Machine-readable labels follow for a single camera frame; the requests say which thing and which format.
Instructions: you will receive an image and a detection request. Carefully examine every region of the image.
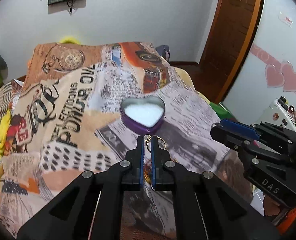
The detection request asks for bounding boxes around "white wardrobe sliding door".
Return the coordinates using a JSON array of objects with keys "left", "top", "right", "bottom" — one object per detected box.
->
[{"left": 223, "top": 0, "right": 296, "bottom": 125}]

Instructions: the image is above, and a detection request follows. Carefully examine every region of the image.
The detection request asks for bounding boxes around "dark blue bag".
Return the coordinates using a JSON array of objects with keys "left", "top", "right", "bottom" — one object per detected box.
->
[{"left": 155, "top": 45, "right": 170, "bottom": 62}]

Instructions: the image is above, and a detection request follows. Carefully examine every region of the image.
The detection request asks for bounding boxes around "newspaper print bedspread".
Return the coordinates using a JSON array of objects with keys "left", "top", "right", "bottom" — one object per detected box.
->
[{"left": 0, "top": 42, "right": 253, "bottom": 236}]

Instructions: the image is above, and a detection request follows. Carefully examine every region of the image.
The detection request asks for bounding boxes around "gold ring keychain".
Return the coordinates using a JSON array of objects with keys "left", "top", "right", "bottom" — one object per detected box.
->
[{"left": 143, "top": 134, "right": 167, "bottom": 152}]

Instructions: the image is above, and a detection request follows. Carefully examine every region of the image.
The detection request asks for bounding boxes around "brown wooden door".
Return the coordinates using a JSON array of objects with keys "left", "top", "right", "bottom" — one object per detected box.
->
[{"left": 197, "top": 0, "right": 261, "bottom": 103}]

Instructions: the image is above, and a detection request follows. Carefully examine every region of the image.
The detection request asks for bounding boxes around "yellow curved headrest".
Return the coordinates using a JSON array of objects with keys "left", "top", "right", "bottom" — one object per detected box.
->
[{"left": 59, "top": 36, "right": 81, "bottom": 44}]

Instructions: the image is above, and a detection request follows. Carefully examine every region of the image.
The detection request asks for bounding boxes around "purple heart-shaped tin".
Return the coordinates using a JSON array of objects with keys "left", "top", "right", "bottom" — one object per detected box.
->
[{"left": 120, "top": 96, "right": 165, "bottom": 136}]

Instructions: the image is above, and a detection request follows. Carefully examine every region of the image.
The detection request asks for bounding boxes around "colourful fleece blanket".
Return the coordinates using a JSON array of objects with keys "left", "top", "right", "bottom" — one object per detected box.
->
[{"left": 175, "top": 67, "right": 236, "bottom": 121}]

